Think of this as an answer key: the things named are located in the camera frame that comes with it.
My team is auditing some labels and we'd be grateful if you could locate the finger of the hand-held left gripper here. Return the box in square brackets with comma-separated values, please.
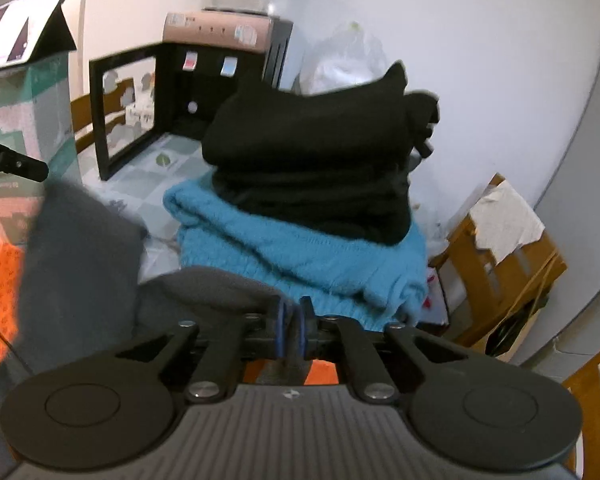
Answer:
[0, 135, 49, 182]

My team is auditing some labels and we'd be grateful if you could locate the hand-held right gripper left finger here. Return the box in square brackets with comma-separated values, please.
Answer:
[115, 296, 288, 404]

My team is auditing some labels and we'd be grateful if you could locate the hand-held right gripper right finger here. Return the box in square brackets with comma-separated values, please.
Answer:
[299, 296, 473, 404]

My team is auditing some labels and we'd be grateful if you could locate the grey garment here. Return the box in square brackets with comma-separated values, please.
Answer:
[0, 179, 311, 480]

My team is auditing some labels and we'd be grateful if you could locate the teal and pink cardboard box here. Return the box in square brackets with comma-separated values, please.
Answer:
[0, 52, 84, 247]

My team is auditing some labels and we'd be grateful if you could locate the teal folded towel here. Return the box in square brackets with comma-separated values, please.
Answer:
[162, 177, 429, 333]

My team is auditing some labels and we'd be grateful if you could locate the wooden chair back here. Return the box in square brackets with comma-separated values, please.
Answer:
[70, 77, 156, 155]

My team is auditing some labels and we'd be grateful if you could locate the wooden chair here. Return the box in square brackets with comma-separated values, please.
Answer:
[70, 77, 156, 155]
[561, 350, 600, 480]
[430, 172, 569, 362]

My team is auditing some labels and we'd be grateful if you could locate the orange patterned mat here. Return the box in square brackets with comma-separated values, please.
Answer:
[0, 230, 341, 387]

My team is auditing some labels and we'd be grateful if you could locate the checkered tablecloth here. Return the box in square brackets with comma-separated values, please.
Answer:
[75, 135, 216, 281]

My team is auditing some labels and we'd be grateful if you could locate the tablet with black cover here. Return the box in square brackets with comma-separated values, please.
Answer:
[0, 0, 77, 73]

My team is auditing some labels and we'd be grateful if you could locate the black folded garment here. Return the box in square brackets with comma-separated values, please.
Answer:
[201, 60, 441, 247]

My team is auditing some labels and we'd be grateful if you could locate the black water dispenser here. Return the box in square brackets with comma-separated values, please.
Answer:
[89, 10, 295, 183]

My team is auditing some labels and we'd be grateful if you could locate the white cloth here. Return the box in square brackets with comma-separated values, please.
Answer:
[469, 180, 547, 264]

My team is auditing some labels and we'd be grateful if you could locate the white plastic bag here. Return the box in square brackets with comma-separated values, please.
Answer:
[299, 20, 388, 97]

